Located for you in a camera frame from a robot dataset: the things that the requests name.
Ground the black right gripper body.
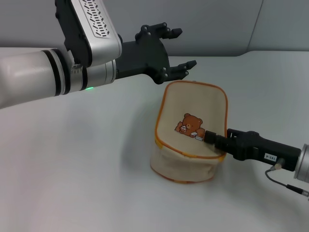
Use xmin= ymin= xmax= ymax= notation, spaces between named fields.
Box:
xmin=226 ymin=129 xmax=303 ymax=173

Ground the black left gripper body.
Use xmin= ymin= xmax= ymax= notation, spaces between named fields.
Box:
xmin=115 ymin=23 xmax=170 ymax=86

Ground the beige bear print food bag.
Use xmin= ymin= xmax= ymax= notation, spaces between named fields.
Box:
xmin=149 ymin=80 xmax=229 ymax=185

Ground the grey right wrist cable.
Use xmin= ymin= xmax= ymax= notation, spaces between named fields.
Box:
xmin=265 ymin=163 xmax=309 ymax=197

